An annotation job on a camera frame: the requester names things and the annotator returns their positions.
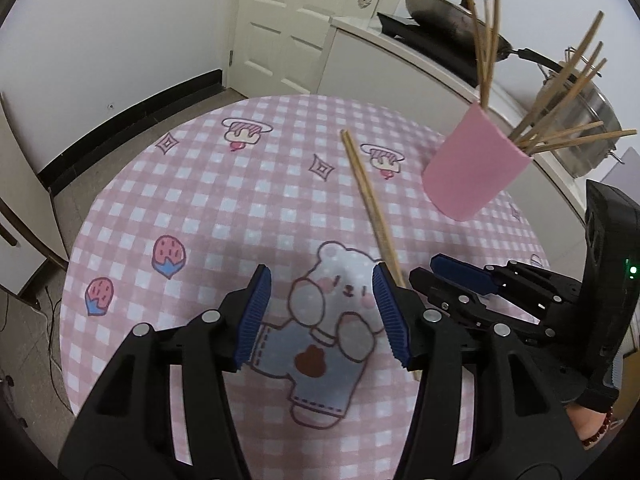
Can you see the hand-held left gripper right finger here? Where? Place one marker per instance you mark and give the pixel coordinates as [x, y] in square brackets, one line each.
[392, 320]

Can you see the bunch of wooden chopsticks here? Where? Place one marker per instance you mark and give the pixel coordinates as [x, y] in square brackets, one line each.
[485, 85]

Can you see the pink checked cartoon tablecloth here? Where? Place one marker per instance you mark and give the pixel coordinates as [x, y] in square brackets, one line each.
[200, 210]

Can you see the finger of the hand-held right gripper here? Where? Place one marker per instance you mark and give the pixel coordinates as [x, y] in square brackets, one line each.
[440, 292]
[465, 272]

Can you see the black induction cooker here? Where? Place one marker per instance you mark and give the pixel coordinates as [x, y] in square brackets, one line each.
[400, 27]

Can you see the cream panel door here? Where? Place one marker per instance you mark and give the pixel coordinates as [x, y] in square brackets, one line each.
[280, 20]

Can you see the white counter cabinet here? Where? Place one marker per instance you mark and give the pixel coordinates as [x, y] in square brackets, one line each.
[360, 60]

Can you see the steel steamer pot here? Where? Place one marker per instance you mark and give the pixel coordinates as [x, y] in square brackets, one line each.
[600, 105]

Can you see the long wooden chopstick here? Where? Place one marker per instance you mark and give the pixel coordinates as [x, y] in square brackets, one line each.
[358, 176]
[364, 174]

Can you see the white cupboard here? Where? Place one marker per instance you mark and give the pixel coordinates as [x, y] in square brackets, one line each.
[25, 185]

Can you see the person's right forearm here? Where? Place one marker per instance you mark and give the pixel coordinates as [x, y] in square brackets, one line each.
[585, 422]

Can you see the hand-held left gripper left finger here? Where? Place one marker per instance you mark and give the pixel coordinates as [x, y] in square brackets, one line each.
[252, 320]

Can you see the pink cup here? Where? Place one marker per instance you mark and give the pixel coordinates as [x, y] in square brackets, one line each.
[470, 170]

